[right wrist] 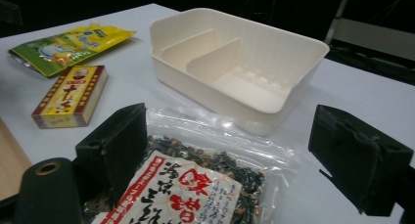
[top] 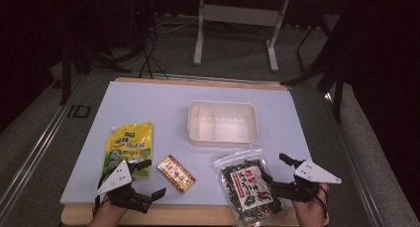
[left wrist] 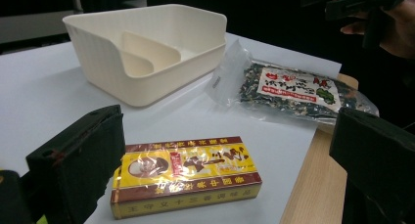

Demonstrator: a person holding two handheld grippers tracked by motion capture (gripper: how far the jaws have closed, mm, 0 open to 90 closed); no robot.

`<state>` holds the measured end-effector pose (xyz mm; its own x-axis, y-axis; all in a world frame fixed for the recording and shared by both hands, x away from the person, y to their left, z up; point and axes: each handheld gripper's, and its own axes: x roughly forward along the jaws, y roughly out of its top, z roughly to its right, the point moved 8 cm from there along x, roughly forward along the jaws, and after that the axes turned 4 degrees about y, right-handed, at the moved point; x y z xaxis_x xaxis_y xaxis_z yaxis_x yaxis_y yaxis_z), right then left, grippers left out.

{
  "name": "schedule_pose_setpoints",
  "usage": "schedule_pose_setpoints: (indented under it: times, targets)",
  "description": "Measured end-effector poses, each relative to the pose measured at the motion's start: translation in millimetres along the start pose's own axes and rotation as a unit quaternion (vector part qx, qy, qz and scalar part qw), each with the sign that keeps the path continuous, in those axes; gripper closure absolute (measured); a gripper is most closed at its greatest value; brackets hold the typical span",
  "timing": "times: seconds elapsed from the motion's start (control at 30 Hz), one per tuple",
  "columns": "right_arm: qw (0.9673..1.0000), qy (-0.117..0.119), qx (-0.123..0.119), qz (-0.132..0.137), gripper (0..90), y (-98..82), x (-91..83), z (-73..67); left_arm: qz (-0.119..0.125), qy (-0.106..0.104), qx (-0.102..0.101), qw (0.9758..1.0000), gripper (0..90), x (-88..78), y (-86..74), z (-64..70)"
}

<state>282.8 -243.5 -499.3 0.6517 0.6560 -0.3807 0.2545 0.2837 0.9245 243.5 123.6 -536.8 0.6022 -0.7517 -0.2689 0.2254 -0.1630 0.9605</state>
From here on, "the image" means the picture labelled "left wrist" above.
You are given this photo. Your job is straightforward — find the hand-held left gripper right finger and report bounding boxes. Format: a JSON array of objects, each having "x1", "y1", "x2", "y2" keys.
[{"x1": 328, "y1": 106, "x2": 415, "y2": 224}]

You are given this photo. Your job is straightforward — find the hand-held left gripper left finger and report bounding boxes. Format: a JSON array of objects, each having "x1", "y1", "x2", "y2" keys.
[{"x1": 24, "y1": 104, "x2": 127, "y2": 224}]

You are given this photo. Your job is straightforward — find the cream plastic basket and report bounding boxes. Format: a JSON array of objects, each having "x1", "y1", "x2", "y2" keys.
[{"x1": 62, "y1": 3, "x2": 228, "y2": 108}]

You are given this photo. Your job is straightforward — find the yellow and red box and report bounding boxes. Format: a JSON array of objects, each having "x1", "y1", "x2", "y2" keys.
[{"x1": 110, "y1": 135, "x2": 263, "y2": 220}]

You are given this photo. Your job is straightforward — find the clear packet of dried seaweed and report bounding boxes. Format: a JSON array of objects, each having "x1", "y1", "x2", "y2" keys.
[{"x1": 205, "y1": 39, "x2": 380, "y2": 125}]

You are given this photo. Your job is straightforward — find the white table mat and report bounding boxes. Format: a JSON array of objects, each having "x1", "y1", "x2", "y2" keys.
[{"x1": 0, "y1": 32, "x2": 343, "y2": 224}]

